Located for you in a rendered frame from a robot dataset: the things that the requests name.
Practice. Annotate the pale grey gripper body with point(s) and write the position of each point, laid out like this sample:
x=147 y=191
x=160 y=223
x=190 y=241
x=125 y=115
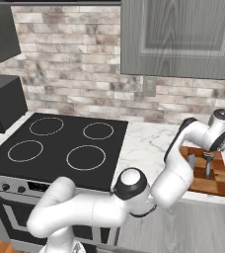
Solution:
x=209 y=153

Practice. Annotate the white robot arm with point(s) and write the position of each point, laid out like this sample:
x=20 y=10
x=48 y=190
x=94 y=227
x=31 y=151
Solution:
x=85 y=210

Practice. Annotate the wooden cutting board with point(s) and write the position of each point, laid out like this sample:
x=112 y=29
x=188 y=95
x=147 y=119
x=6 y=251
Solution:
x=216 y=184

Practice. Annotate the grey wooden drawer front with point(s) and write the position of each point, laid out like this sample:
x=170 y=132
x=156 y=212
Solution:
x=190 y=230

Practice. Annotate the grey wooden cupboard door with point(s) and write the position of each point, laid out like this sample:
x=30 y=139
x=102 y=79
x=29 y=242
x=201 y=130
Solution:
x=180 y=36

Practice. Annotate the black hob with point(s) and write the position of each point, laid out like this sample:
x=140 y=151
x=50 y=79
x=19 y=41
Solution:
x=52 y=148

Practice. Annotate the black oven knob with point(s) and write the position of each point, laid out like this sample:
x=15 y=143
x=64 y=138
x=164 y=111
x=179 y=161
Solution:
x=21 y=189
x=6 y=187

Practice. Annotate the silver oven with black door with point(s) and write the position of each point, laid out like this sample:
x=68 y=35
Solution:
x=6 y=210

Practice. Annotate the black microwave oven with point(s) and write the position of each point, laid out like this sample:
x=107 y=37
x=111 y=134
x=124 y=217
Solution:
x=2 y=102

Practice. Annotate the grey wall socket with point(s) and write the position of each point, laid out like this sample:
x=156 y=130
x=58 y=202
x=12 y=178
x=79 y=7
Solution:
x=149 y=86

